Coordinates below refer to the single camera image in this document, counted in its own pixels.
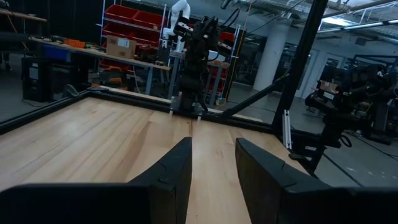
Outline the workbench with wooden top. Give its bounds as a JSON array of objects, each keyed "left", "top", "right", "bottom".
[{"left": 29, "top": 36, "right": 172, "bottom": 97}]

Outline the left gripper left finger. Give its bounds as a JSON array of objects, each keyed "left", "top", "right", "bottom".
[{"left": 0, "top": 136, "right": 193, "bottom": 224}]

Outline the black cabinet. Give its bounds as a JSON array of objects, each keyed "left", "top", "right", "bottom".
[{"left": 20, "top": 57, "right": 91, "bottom": 103}]

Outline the black background robot station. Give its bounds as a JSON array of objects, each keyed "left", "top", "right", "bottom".
[{"left": 303, "top": 54, "right": 398, "bottom": 175}]

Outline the cardboard box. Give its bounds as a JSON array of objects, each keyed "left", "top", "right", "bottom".
[{"left": 105, "top": 34, "right": 137, "bottom": 60}]

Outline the black aluminium table frame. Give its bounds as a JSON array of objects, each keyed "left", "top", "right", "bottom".
[{"left": 0, "top": 0, "right": 330, "bottom": 166}]

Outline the silver aluminium bracket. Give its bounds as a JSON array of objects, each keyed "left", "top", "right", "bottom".
[{"left": 281, "top": 108, "right": 293, "bottom": 150}]

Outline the shelf with red bins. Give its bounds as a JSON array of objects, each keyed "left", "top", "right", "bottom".
[{"left": 99, "top": 0, "right": 169, "bottom": 72}]

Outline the black clamp lever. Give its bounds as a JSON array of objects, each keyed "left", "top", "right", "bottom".
[{"left": 62, "top": 83, "right": 80, "bottom": 98}]

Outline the white round column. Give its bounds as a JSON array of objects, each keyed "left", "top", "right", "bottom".
[{"left": 252, "top": 21, "right": 292, "bottom": 91}]

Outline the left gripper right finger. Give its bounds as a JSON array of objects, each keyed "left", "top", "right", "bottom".
[{"left": 234, "top": 138, "right": 398, "bottom": 224}]

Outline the ceiling light strip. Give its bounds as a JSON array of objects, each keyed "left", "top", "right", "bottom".
[{"left": 316, "top": 17, "right": 398, "bottom": 34}]

